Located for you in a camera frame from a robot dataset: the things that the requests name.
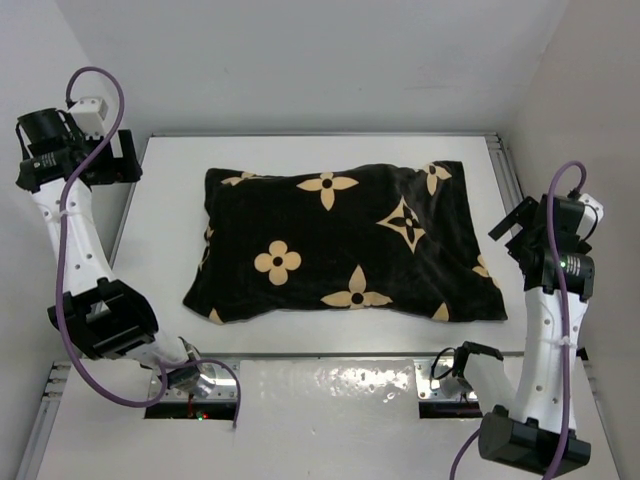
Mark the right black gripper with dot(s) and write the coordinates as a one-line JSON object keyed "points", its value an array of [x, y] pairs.
{"points": [[528, 205]]}

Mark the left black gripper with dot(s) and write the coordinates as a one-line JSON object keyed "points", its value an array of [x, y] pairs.
{"points": [[119, 170]]}

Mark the black floral plush pillowcase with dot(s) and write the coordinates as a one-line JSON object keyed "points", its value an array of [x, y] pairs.
{"points": [[375, 236]]}

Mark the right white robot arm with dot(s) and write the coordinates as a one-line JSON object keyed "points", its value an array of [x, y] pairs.
{"points": [[531, 426]]}

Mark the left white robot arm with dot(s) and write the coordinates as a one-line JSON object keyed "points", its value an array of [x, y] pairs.
{"points": [[105, 318]]}

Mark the right aluminium frame rail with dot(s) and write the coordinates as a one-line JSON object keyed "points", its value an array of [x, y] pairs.
{"points": [[504, 171]]}

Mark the aluminium frame rail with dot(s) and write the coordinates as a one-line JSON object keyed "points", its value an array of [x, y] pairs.
{"points": [[504, 171], [45, 418]]}

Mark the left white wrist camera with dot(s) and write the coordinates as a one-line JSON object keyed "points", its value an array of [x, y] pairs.
{"points": [[90, 114]]}

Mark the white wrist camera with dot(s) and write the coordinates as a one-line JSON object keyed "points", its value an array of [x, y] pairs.
{"points": [[593, 213], [90, 114]]}

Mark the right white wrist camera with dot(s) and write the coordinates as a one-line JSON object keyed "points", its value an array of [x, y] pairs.
{"points": [[593, 213]]}

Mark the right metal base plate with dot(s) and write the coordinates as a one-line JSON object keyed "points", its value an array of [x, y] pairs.
{"points": [[428, 387]]}

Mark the metal base plate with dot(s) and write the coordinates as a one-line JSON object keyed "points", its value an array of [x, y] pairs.
{"points": [[208, 382], [428, 387]]}

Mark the left aluminium frame rail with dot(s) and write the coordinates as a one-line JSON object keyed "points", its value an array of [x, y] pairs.
{"points": [[45, 418]]}

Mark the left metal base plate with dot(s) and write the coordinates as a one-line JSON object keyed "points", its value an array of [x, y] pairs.
{"points": [[208, 382]]}

